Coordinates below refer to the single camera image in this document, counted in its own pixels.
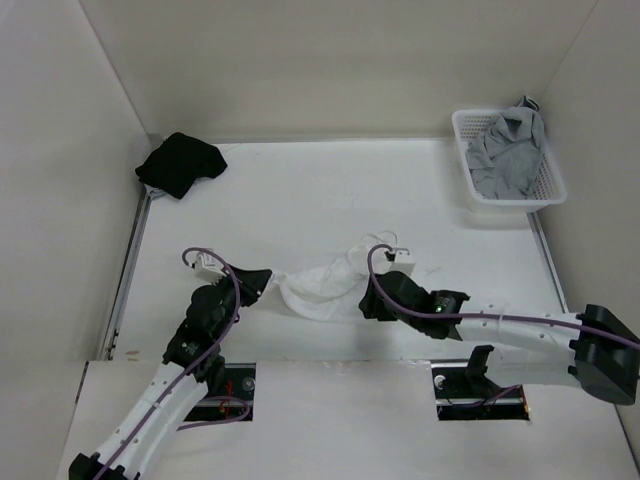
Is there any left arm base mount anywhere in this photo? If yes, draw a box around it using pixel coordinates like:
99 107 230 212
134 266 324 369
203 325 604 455
185 363 257 423

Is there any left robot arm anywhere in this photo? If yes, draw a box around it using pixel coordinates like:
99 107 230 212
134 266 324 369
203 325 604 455
68 267 273 479

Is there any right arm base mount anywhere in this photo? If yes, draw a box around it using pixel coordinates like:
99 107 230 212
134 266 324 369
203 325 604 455
431 345 530 421

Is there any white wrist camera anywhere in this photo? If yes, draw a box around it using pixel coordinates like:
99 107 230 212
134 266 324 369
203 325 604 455
385 248 416 277
193 252 225 285

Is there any right metal table rail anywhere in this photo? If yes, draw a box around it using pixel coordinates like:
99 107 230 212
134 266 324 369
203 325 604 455
527 212 570 313

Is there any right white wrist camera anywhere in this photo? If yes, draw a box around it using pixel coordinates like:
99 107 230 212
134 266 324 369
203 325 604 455
385 248 416 277

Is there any folded black tank top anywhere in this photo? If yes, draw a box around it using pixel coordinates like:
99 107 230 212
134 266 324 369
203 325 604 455
135 132 228 200

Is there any white tank top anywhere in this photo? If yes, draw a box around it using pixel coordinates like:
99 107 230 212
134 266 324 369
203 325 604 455
270 230 398 322

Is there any metal table rail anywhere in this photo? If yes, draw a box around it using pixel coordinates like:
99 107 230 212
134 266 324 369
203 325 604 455
96 187 152 361
527 212 570 313

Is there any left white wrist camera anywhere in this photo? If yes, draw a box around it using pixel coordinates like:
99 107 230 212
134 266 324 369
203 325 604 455
193 252 225 285

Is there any left metal table rail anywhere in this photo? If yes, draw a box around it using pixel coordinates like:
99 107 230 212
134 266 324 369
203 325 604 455
96 187 152 361

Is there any white plastic basket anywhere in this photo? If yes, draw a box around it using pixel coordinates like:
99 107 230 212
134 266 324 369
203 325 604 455
451 108 567 214

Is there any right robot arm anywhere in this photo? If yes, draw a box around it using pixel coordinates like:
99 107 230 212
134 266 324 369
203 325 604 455
359 271 639 407

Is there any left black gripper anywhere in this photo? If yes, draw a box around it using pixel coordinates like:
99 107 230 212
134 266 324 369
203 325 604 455
212 264 271 339

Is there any grey tank top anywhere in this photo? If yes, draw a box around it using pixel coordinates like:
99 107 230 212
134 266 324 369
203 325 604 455
465 96 545 200

